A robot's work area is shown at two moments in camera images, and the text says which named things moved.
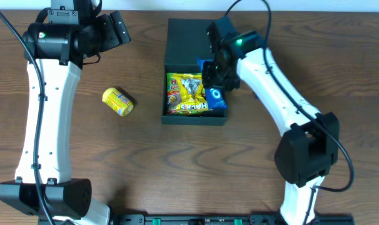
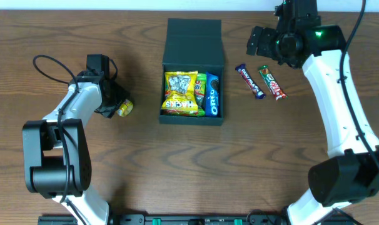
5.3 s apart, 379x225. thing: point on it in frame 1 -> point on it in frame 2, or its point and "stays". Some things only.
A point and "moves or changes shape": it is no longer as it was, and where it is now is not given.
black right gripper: (221, 80) -> (256, 40)
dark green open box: (186, 41) stays
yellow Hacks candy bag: (186, 94) moves or changes shape
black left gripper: (118, 27) -> (117, 102)
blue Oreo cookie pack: (216, 98) moves or changes shape
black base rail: (206, 219) stays
